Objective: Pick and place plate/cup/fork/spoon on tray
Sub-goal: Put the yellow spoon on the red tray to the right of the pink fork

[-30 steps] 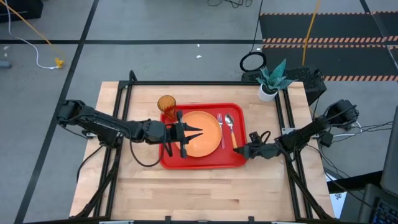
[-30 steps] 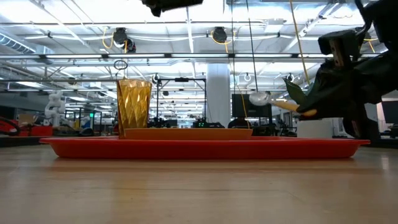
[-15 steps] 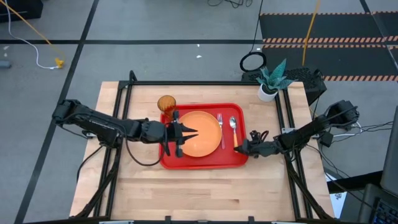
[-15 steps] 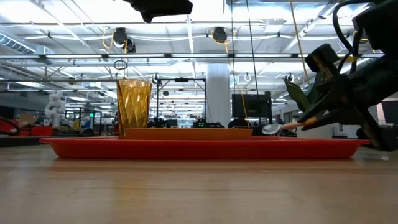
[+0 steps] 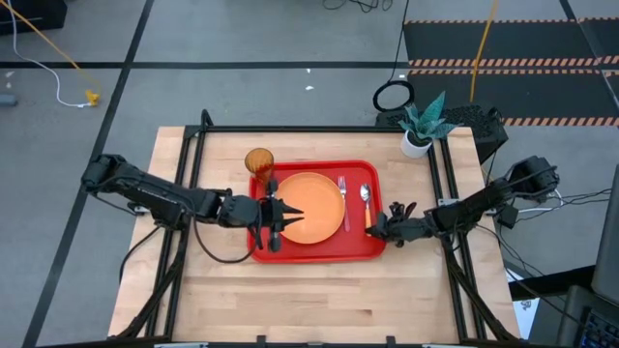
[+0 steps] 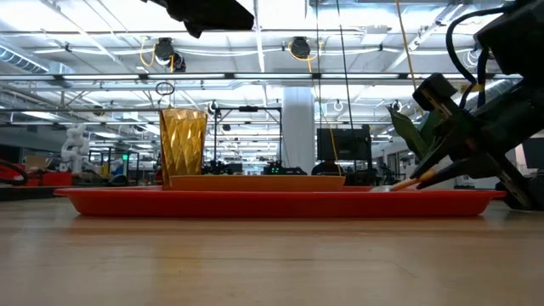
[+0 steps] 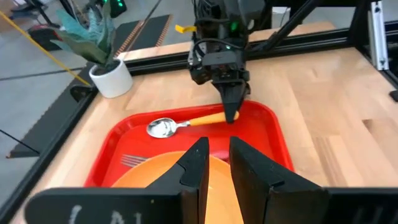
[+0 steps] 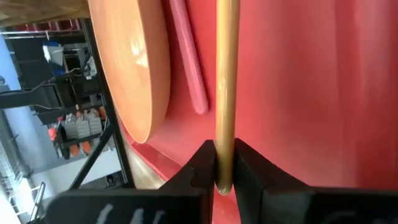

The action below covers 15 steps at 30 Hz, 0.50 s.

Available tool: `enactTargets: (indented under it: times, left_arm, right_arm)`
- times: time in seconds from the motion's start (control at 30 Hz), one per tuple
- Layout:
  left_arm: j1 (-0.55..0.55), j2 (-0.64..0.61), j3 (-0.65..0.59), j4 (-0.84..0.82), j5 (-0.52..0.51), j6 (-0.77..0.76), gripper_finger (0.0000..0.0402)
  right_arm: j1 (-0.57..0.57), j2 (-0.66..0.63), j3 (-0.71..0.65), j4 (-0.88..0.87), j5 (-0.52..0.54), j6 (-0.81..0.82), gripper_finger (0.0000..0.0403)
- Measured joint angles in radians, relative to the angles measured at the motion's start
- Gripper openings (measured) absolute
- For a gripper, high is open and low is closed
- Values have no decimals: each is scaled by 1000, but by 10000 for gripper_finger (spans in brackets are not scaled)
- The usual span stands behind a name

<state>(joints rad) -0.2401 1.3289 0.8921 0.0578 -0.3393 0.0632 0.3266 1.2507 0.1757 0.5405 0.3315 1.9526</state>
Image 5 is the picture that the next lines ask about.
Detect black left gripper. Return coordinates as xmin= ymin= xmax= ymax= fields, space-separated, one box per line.
xmin=254 ymin=180 xmax=305 ymax=252

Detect spoon with orange handle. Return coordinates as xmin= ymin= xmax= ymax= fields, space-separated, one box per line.
xmin=359 ymin=183 xmax=374 ymax=230

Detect white floor cable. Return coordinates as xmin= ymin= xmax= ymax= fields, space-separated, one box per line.
xmin=7 ymin=0 xmax=91 ymax=108

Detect orange plastic plate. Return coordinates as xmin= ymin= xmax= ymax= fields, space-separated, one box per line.
xmin=274 ymin=171 xmax=346 ymax=246

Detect black cable with ring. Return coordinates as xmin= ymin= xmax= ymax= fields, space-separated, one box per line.
xmin=371 ymin=0 xmax=416 ymax=113

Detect black floor box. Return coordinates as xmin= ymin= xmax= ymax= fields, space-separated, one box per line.
xmin=0 ymin=0 xmax=68 ymax=36

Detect red plastic tray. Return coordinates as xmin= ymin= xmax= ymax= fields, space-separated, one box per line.
xmin=247 ymin=159 xmax=387 ymax=265

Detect amber plastic cup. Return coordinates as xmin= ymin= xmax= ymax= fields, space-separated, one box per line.
xmin=244 ymin=147 xmax=276 ymax=189

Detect black keyboard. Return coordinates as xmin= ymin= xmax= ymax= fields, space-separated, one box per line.
xmin=577 ymin=308 xmax=619 ymax=348

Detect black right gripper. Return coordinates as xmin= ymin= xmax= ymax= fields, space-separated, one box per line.
xmin=366 ymin=200 xmax=432 ymax=248

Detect yellow floor cable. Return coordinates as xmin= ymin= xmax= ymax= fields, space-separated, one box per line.
xmin=0 ymin=0 xmax=102 ymax=107

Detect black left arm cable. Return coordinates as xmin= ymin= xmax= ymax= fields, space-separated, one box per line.
xmin=192 ymin=217 xmax=265 ymax=265

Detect black arm base cable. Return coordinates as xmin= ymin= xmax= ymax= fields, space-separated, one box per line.
xmin=118 ymin=224 xmax=165 ymax=286

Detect black hazard-striped floor mat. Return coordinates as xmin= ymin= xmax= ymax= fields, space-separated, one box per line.
xmin=403 ymin=17 xmax=619 ymax=128

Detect fork with pink handle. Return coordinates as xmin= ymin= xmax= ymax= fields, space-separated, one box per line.
xmin=337 ymin=175 xmax=352 ymax=234

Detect black aluminium table frame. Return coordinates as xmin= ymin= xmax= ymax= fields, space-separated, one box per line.
xmin=109 ymin=108 xmax=522 ymax=348

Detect green plant in white pot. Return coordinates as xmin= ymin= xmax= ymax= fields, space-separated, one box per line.
xmin=398 ymin=91 xmax=461 ymax=160

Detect yellow hanging cable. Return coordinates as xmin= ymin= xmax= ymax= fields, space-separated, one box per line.
xmin=469 ymin=0 xmax=502 ymax=105

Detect white printed paper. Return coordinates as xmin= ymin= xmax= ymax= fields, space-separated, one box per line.
xmin=506 ymin=270 xmax=534 ymax=339

